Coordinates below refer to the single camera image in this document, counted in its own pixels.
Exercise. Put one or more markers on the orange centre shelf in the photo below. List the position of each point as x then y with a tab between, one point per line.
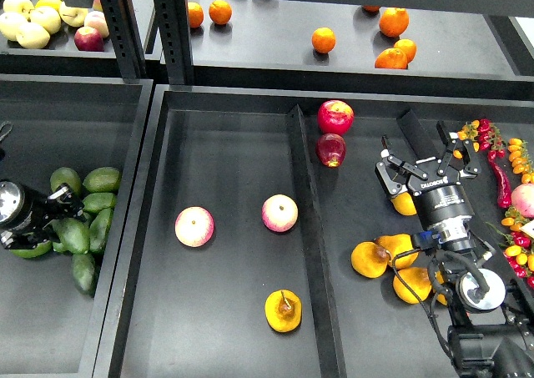
323	40

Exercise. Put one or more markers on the red apple upper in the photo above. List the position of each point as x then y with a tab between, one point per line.
335	117

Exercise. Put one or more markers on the yellow pear left pile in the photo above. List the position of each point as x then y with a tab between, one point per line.
369	259

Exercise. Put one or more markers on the green avocado far left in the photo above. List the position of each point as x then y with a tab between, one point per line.
39	250

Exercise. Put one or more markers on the pink apple right edge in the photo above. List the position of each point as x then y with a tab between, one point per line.
522	199

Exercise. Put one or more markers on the orange shelf left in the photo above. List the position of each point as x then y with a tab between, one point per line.
220	12

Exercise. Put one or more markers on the pink apple centre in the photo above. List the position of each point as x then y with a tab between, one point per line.
279	213

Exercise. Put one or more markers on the orange cherry tomato vine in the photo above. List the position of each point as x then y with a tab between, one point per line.
520	159

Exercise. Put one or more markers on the yellow pear pile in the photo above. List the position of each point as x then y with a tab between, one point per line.
411	283
395	245
369	259

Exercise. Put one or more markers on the dark red apple lower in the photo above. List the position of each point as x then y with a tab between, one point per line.
331	150

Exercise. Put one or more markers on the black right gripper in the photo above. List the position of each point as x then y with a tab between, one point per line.
439	195

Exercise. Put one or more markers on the red chili pepper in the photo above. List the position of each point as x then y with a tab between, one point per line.
503	198

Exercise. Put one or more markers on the yellow pear top pile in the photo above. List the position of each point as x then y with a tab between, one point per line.
395	245

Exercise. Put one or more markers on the black left tray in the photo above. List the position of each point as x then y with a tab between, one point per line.
48	328

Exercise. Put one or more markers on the black centre tray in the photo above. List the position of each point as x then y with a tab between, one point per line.
178	311

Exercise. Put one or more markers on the black tray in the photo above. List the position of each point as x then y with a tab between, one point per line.
48	328
178	311

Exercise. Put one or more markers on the green avocado top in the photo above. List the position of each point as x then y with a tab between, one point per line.
66	175

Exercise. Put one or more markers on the yellow pear with stem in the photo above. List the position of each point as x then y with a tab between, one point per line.
283	310

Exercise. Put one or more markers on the large orange shelf right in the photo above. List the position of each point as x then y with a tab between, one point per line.
394	21

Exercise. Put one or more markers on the yellow pear bottom pile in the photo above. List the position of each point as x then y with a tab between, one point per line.
411	283

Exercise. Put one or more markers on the pink apple left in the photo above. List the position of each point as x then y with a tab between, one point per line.
194	226

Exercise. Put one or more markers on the pink apple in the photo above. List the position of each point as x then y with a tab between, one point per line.
194	226
279	213

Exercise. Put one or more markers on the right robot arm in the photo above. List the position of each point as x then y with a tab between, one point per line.
491	331

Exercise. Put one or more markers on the yellow pear lone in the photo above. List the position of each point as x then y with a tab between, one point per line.
404	204

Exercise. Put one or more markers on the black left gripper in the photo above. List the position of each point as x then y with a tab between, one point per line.
23	214

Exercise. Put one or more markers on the dark green avocado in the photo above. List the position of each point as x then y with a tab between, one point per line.
73	235

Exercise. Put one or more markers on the red apple on shelf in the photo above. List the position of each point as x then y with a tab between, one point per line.
88	39

